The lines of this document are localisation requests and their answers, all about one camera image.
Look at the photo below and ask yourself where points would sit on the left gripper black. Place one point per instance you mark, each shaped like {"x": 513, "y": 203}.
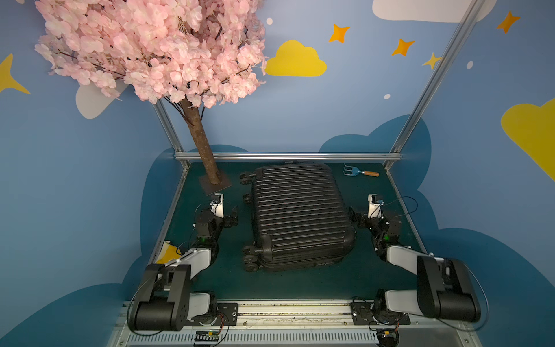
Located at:
{"x": 227, "y": 217}

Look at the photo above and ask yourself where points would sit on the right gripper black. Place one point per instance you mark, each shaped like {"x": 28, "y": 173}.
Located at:
{"x": 363, "y": 219}

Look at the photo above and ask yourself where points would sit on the black ribbed hard-shell suitcase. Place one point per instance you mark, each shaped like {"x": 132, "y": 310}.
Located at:
{"x": 299, "y": 218}

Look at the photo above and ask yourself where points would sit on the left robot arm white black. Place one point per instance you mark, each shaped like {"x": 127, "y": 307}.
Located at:
{"x": 165, "y": 300}

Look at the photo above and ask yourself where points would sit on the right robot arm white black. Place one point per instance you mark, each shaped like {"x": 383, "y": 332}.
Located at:
{"x": 444, "y": 288}

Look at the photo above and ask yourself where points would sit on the yellow black work glove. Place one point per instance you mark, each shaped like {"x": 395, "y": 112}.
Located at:
{"x": 168, "y": 253}

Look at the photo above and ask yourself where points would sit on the small green circuit board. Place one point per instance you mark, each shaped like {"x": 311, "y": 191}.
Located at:
{"x": 207, "y": 336}

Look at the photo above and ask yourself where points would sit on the pink blossom artificial tree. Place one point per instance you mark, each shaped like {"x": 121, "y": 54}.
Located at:
{"x": 193, "y": 54}

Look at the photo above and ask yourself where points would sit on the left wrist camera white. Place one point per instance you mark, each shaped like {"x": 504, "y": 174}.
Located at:
{"x": 216, "y": 205}

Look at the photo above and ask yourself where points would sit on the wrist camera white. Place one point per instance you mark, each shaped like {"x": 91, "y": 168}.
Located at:
{"x": 375, "y": 206}
{"x": 216, "y": 205}

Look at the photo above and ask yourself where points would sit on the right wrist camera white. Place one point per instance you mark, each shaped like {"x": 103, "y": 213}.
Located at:
{"x": 375, "y": 206}

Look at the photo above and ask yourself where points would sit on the blue garden fork wooden handle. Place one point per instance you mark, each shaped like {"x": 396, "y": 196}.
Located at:
{"x": 355, "y": 171}

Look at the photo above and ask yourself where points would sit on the aluminium frame post left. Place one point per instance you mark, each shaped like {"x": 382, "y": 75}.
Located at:
{"x": 170, "y": 131}

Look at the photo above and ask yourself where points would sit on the aluminium frame post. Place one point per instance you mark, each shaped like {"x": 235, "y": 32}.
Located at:
{"x": 457, "y": 41}
{"x": 170, "y": 131}

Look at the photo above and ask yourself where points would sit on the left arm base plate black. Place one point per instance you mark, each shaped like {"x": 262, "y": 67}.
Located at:
{"x": 224, "y": 313}

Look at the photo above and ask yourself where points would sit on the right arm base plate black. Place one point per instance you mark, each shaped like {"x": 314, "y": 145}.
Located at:
{"x": 364, "y": 313}

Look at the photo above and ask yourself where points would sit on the aluminium frame post right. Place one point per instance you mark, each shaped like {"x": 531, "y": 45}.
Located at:
{"x": 457, "y": 41}

